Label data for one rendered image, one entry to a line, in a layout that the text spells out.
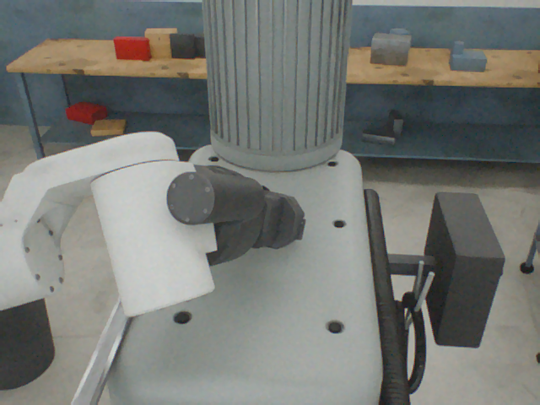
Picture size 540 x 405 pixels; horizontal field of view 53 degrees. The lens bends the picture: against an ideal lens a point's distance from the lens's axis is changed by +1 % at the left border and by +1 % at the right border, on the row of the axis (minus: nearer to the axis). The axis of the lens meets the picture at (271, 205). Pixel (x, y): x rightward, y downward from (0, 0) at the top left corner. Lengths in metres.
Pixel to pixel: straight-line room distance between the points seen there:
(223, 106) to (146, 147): 0.39
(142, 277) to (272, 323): 0.19
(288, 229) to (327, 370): 0.14
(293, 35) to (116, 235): 0.39
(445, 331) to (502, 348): 2.28
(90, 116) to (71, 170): 4.71
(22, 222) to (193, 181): 0.12
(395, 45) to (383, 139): 0.76
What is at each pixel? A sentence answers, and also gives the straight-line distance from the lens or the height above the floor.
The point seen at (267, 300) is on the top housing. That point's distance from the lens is 0.55.
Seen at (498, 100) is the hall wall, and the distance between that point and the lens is 5.29.
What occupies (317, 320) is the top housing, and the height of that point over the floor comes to 1.89.
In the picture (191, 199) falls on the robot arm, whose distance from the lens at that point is 0.35.
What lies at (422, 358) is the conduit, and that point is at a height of 1.50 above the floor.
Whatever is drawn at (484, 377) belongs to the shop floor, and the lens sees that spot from 3.13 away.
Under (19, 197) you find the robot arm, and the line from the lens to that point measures 0.40.
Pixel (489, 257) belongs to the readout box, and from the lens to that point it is 0.93.
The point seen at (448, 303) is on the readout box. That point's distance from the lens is 0.98.
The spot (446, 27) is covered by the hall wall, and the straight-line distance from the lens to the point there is 4.96.
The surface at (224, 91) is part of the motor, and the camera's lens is 0.74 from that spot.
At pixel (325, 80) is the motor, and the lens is 0.73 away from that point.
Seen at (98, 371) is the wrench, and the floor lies 1.90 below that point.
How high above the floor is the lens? 2.26
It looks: 33 degrees down
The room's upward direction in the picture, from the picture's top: straight up
